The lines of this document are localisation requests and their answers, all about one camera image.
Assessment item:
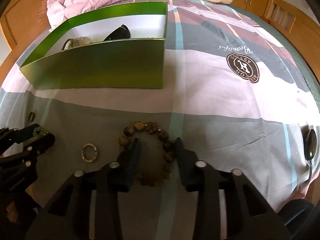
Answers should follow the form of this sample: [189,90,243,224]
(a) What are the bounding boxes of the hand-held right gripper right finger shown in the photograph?
[174,137,291,240]

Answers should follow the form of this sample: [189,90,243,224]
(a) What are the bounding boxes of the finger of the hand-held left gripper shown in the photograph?
[0,123,49,143]
[0,133,56,170]

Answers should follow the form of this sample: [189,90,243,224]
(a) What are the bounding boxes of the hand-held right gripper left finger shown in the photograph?
[27,137,142,240]

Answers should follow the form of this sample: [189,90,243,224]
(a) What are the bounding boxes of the brown beaded bracelet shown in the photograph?
[118,121,175,187]

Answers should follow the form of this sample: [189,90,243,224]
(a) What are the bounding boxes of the green cardboard box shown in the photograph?
[19,1,168,90]

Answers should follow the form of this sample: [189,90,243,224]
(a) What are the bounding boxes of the white wrist watch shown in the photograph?
[61,36,92,50]

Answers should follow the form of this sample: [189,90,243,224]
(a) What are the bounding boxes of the black eyeglasses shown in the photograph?
[102,24,132,42]

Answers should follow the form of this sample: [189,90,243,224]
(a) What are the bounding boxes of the person's left hand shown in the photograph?
[4,201,17,223]

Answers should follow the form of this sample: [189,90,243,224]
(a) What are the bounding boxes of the wooden headboard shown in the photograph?
[0,0,87,69]

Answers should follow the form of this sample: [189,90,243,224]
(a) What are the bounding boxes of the black oval device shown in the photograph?
[302,128,318,188]

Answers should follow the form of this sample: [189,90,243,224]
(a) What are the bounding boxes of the green bed mat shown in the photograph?
[135,0,319,120]

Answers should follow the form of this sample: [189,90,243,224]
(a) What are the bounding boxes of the wooden footboard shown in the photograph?
[265,0,320,63]

